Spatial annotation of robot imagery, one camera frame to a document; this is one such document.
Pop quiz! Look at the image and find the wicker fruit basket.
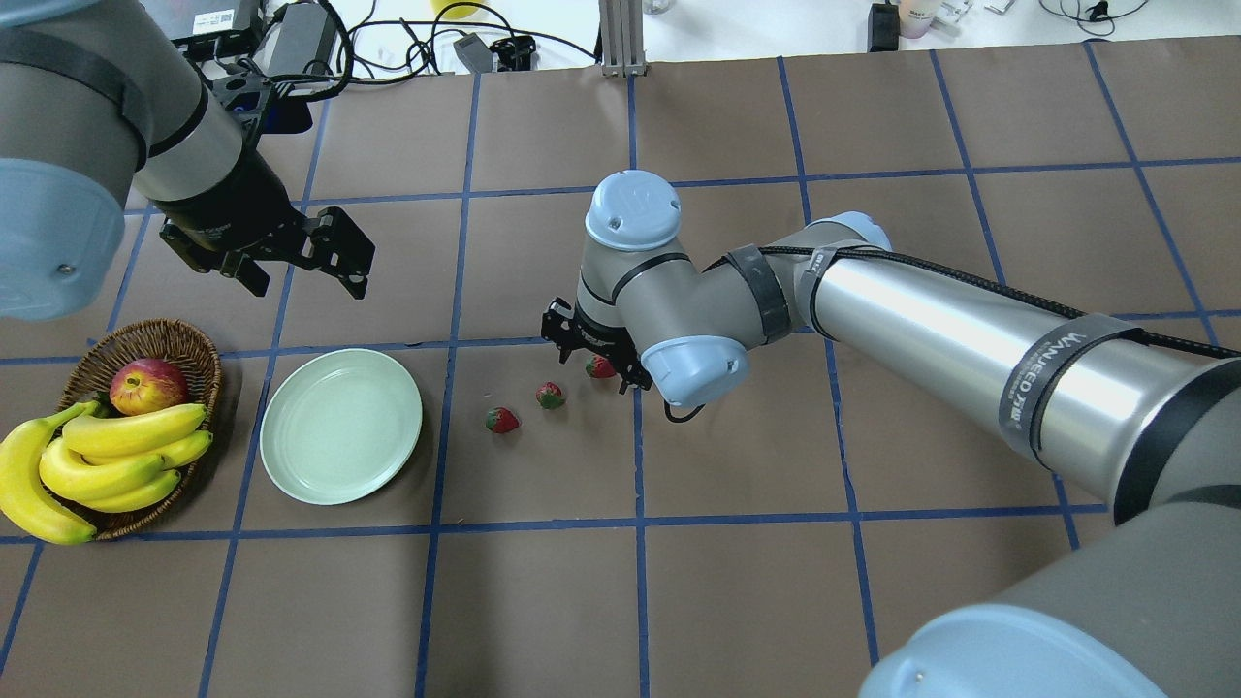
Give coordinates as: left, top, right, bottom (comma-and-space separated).
55, 318, 223, 542

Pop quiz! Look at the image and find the strawberry plate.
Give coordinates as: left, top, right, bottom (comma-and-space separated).
485, 406, 522, 433

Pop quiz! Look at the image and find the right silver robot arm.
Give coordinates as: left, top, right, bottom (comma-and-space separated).
541, 171, 1240, 697

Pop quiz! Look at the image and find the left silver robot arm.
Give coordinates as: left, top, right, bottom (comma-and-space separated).
1, 1, 375, 322

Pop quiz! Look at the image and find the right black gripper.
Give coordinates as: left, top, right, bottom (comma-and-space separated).
540, 298, 652, 395

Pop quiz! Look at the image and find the black power adapter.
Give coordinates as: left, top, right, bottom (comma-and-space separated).
866, 2, 901, 53

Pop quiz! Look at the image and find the large black power brick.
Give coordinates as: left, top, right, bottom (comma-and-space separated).
263, 2, 338, 76

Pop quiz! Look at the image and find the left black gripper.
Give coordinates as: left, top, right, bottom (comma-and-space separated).
160, 206, 376, 301

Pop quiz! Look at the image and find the yellow banana bunch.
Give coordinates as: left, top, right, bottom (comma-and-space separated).
1, 401, 213, 545

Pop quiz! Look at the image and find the aluminium frame post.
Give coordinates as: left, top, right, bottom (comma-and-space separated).
598, 0, 649, 77

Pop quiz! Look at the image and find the strawberry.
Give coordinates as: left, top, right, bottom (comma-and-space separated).
535, 381, 566, 410
585, 355, 618, 380

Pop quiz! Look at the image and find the pale green plate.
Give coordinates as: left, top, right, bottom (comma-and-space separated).
261, 348, 423, 505

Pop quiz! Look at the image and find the red apple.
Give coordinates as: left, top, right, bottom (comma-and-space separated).
108, 358, 190, 416

